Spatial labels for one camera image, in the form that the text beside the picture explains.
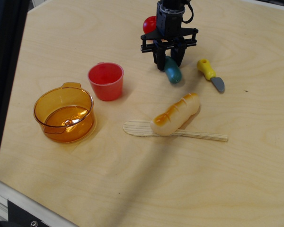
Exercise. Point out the green toy cucumber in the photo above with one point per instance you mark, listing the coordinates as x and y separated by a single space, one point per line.
172 70

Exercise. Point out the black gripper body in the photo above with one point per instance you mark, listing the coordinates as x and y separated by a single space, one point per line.
169 33

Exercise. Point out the red plastic cup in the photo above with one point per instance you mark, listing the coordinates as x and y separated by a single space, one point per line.
106 79

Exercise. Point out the wooden spatula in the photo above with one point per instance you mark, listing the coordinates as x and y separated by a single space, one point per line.
141 128

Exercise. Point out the red toy apple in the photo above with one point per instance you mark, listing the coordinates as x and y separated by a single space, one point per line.
149 24

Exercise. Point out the yellow handled toy knife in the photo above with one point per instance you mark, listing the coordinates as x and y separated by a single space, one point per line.
204 66

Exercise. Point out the toy bread loaf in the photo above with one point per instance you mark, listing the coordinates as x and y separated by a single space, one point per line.
176 115

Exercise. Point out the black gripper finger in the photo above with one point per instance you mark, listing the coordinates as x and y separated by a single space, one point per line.
159 58
177 54

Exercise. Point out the black metal corner bracket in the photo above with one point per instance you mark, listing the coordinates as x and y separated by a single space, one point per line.
22 217

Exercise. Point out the orange transparent toy pot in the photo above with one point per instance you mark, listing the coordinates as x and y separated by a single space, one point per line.
65 114

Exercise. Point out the aluminium table frame rail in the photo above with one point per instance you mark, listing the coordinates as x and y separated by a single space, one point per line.
4 196

